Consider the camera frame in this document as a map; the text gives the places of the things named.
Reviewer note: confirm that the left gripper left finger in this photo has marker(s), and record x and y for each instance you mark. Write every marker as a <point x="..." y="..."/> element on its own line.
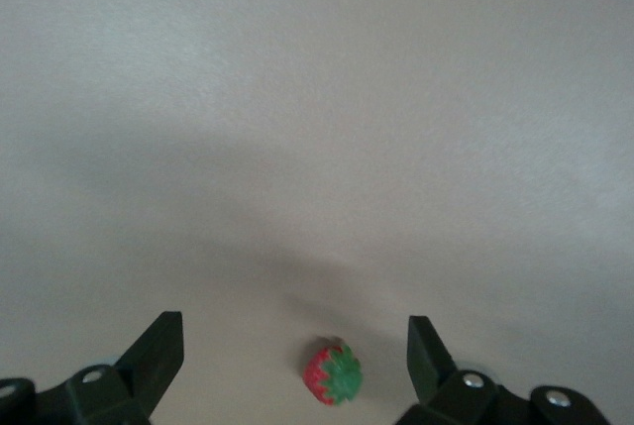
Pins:
<point x="153" y="360"/>

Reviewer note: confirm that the red strawberry green leaves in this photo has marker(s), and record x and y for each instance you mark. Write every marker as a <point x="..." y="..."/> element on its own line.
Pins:
<point x="333" y="370"/>

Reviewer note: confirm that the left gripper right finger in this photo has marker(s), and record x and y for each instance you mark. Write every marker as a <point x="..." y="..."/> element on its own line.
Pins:
<point x="428" y="365"/>

